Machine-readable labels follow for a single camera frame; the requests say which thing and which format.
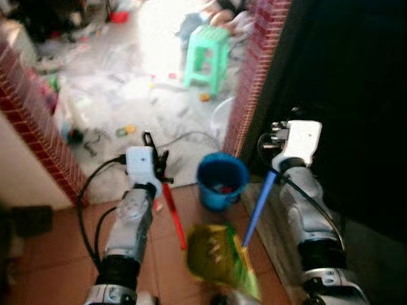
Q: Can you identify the dark box on floor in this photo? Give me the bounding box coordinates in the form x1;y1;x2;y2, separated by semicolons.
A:
0;205;55;240

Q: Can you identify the blue plastic bucket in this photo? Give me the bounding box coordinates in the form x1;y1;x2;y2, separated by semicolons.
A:
196;152;250;212

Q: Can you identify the clear plastic bag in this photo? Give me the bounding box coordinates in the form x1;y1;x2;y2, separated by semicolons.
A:
53;81;88;144

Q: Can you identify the green plastic stool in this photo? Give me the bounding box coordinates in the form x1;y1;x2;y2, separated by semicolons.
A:
183;25;231;97

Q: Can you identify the red bowl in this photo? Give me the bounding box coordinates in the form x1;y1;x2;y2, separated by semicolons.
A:
108;10;130;25

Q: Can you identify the crouching person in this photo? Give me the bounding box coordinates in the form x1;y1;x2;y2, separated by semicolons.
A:
180;0;256;40

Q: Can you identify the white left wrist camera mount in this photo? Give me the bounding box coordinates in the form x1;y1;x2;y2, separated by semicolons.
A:
125;146;157;186

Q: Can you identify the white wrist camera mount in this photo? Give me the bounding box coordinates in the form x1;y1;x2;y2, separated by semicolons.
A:
125;146;157;186
273;121;322;171

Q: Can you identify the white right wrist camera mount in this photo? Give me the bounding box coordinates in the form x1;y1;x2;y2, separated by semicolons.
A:
273;121;322;171

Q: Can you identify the thin cable on floor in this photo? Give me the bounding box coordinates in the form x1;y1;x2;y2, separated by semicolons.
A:
156;130;223;154

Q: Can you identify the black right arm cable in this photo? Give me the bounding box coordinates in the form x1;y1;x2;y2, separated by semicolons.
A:
257;132;348;252

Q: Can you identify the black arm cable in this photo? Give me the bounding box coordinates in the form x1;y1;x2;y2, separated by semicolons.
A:
257;132;348;252
76;155;128;268

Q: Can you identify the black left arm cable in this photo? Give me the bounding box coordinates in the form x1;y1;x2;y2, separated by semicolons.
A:
76;155;128;268

